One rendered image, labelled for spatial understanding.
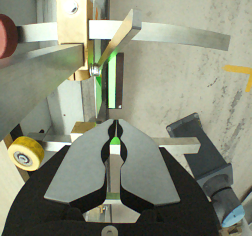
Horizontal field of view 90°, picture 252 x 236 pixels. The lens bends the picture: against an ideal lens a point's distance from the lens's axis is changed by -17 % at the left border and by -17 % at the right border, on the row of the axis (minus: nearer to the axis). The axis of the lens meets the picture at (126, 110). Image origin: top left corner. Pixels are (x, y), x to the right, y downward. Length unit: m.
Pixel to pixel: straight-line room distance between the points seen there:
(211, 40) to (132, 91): 0.96
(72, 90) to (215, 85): 1.17
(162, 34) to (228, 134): 1.63
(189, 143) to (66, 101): 0.44
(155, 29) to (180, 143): 0.26
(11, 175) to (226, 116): 1.63
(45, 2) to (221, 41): 0.49
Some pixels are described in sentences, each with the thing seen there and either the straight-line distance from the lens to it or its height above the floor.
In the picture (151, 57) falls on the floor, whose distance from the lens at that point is 1.15.
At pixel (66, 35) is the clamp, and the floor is 0.87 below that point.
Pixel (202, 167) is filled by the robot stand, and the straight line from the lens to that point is 1.08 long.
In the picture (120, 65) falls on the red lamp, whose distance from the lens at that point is 0.43.
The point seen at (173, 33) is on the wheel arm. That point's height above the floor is 0.86.
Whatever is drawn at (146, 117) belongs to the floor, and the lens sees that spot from 1.32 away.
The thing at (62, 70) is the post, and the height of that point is 0.97.
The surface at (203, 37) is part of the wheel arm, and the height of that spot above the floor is 0.86.
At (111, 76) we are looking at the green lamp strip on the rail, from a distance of 0.43.
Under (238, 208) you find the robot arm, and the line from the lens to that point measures 1.00.
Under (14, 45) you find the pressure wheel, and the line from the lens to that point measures 0.30.
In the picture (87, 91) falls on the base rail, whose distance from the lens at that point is 0.46.
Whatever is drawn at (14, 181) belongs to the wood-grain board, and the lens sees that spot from 0.50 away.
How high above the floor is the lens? 1.12
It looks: 63 degrees down
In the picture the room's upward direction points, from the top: 177 degrees clockwise
